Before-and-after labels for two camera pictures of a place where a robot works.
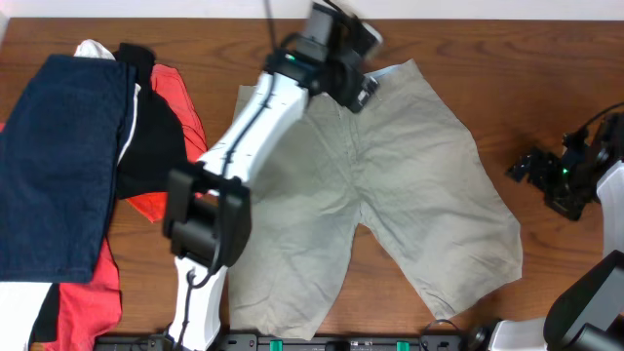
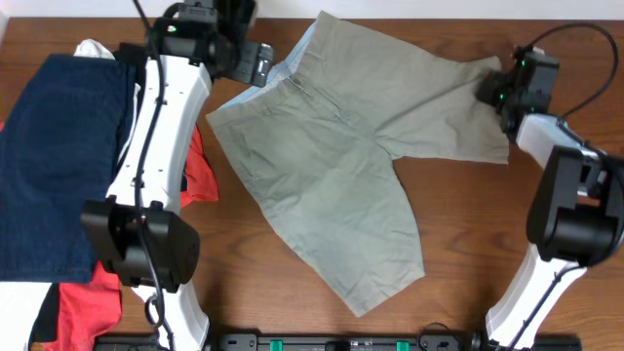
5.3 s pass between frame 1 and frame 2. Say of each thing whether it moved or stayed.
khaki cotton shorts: moved
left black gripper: moved
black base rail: stayed
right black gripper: moved
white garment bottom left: stayed
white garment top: stayed
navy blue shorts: stayed
